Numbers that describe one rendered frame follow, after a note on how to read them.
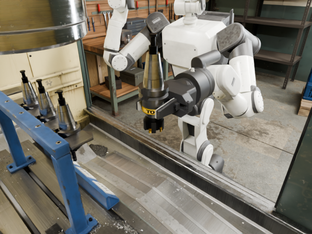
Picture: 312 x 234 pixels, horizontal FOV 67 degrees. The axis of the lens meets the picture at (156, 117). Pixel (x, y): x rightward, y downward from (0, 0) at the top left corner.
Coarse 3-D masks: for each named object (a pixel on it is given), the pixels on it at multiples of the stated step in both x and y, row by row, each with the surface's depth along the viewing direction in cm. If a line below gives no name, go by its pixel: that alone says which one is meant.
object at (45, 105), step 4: (44, 92) 65; (40, 96) 64; (44, 96) 65; (48, 96) 66; (40, 100) 65; (44, 100) 65; (48, 100) 66; (40, 104) 65; (44, 104) 65; (48, 104) 66; (52, 104) 68; (40, 108) 66; (44, 108) 66; (48, 108) 66; (52, 108) 67; (40, 112) 67; (44, 112) 66; (48, 112) 67; (52, 112) 68; (44, 116) 67; (48, 116) 67
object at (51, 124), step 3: (54, 120) 67; (57, 120) 67; (45, 123) 65; (48, 123) 65; (51, 123) 65; (54, 123) 65; (57, 123) 65; (48, 126) 64; (51, 126) 64; (54, 126) 64; (51, 129) 63; (54, 129) 63
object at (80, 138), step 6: (78, 132) 61; (84, 132) 61; (90, 132) 62; (66, 138) 59; (72, 138) 59; (78, 138) 59; (84, 138) 59; (90, 138) 59; (72, 144) 57; (78, 144) 57
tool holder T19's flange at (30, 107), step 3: (21, 102) 75; (21, 105) 74; (24, 105) 73; (27, 105) 73; (30, 105) 73; (33, 105) 73; (36, 105) 73; (24, 108) 73; (27, 108) 73; (30, 108) 73; (33, 108) 73
